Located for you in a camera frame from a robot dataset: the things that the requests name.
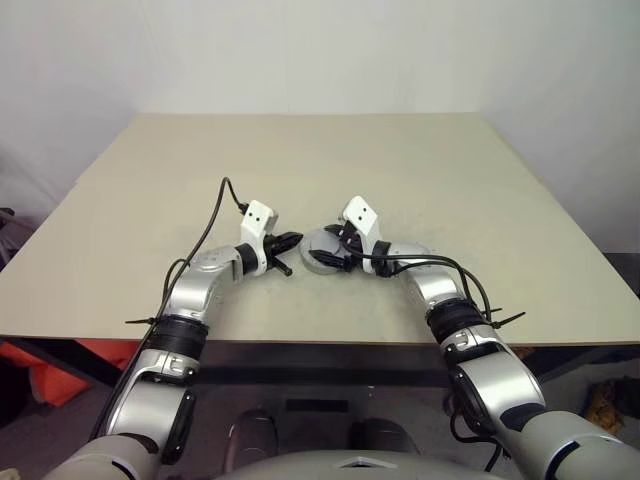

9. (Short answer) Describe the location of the dark rounded shape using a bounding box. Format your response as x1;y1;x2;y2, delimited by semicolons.
347;416;422;457
226;408;279;471

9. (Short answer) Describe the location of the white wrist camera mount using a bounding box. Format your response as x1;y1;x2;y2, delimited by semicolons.
239;199;282;277
340;195;384;276

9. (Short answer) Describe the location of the grey toothed gear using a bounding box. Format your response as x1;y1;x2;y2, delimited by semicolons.
298;227;352;264

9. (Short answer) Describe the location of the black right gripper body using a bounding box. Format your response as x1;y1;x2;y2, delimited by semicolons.
339;222;364;272

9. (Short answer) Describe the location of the orange bag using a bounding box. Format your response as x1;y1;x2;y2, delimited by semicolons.
0;340;129;407

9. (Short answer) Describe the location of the black bag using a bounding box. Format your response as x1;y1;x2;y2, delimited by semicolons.
0;357;32;429

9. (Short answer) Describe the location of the black table frame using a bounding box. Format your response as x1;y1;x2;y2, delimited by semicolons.
0;338;640;404

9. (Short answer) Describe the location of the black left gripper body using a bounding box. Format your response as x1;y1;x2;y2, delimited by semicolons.
264;234;282;269

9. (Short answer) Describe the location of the black rectangular floor plate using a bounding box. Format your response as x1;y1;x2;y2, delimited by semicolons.
283;396;350;415

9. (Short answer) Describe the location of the brown crumpled object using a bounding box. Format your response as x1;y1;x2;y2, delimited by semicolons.
586;378;627;435

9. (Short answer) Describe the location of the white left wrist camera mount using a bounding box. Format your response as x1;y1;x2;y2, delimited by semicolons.
239;199;282;277

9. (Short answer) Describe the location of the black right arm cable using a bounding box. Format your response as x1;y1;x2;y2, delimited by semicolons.
348;251;507;474

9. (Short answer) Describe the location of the grey robot torso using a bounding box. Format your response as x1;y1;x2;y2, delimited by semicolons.
213;448;481;480

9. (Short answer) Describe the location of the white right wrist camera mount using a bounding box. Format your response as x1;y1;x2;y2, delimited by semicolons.
340;195;384;276

